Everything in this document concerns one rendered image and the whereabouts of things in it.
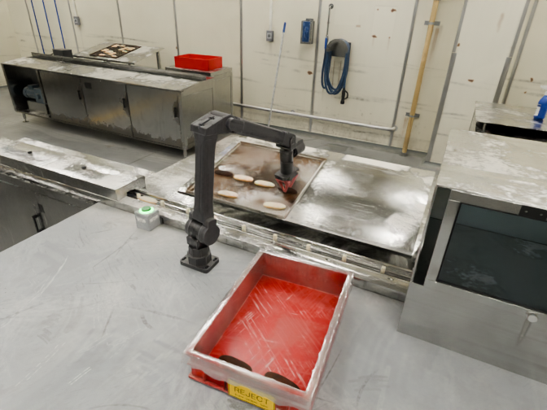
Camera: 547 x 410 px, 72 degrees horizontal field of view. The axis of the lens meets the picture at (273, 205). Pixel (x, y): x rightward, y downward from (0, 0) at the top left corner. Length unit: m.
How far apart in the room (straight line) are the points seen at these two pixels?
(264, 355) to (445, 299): 0.51
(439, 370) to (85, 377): 0.92
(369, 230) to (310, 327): 0.51
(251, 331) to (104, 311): 0.46
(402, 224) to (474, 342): 0.55
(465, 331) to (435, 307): 0.10
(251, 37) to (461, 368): 4.91
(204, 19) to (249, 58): 0.85
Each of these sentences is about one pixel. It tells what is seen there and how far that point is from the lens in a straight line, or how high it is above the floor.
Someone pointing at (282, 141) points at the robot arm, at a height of 1.19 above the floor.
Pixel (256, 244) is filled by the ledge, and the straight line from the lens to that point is 1.42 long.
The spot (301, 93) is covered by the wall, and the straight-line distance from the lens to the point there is 5.30.
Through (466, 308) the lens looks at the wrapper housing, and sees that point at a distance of 1.14.
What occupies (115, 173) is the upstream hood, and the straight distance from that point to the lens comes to 1.95.
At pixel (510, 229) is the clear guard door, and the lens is 1.01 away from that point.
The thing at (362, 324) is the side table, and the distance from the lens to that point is 1.22.
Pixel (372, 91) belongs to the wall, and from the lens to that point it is 5.00.
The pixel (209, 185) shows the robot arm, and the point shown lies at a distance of 1.26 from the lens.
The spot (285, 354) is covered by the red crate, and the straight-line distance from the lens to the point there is 1.10.
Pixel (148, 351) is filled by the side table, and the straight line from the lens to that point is 1.15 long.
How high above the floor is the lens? 1.67
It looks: 29 degrees down
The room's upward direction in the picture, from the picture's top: 2 degrees clockwise
